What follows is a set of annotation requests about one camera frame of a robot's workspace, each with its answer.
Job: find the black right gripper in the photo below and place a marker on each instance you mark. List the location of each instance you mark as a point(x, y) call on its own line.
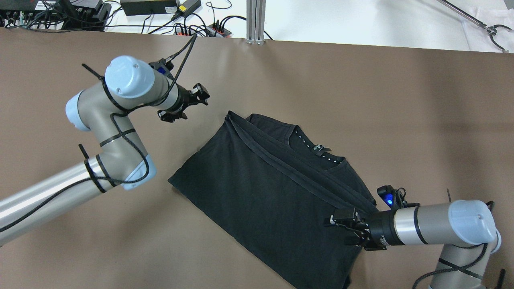
point(380, 230)

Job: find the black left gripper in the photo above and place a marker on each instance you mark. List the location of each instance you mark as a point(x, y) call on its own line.
point(182, 98)

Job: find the black printed t-shirt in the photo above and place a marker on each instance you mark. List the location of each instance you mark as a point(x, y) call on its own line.
point(271, 188)

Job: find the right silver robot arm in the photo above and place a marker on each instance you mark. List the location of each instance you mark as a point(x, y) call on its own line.
point(465, 228)

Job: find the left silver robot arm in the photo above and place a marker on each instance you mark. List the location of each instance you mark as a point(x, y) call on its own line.
point(104, 109)

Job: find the black power adapter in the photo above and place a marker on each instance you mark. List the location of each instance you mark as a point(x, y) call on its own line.
point(148, 7)

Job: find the black electronics box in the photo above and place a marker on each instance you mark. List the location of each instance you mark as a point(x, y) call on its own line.
point(84, 15)

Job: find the metal grabber tool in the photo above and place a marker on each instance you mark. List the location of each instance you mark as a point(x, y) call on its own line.
point(492, 30)

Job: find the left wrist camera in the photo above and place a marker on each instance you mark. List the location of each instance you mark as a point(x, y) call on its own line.
point(164, 67)

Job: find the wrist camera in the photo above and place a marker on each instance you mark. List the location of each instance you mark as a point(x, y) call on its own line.
point(164, 67)
point(394, 198)

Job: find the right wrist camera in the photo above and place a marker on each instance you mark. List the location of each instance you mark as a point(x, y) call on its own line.
point(394, 198)

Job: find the aluminium post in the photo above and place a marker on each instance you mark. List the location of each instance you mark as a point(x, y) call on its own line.
point(255, 18)

